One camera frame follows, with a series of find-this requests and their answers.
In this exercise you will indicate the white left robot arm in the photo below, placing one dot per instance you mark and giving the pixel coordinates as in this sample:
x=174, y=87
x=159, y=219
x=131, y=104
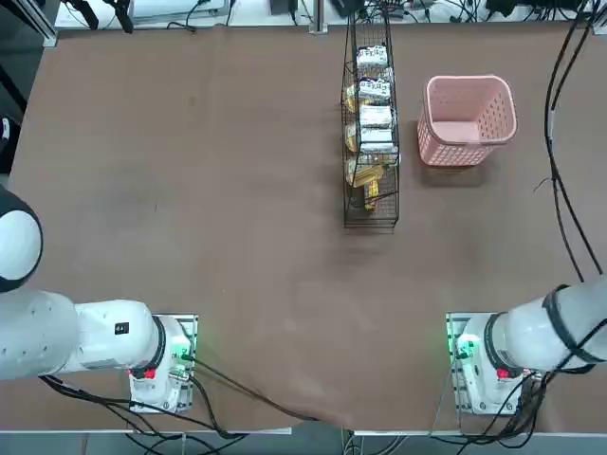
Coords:
x=104, y=341

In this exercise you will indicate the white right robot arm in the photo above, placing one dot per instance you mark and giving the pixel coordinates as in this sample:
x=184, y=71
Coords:
x=536, y=332

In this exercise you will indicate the small yellow snack packet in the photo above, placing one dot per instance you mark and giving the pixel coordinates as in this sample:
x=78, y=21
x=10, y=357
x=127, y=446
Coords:
x=372, y=194

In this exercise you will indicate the pink plastic basket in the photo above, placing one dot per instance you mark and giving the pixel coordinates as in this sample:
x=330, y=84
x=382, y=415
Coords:
x=446, y=151

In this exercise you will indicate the aluminium rail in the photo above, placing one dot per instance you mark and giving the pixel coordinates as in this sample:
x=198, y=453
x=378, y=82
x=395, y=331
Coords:
x=35, y=23

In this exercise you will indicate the aluminium upright post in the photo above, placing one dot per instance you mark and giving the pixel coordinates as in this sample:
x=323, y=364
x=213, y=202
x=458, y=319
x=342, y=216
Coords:
x=318, y=16

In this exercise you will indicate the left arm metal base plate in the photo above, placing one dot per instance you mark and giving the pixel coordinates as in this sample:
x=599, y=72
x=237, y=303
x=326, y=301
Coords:
x=191, y=322

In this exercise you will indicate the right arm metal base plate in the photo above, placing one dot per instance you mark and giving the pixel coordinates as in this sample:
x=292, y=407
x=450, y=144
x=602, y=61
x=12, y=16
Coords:
x=454, y=393

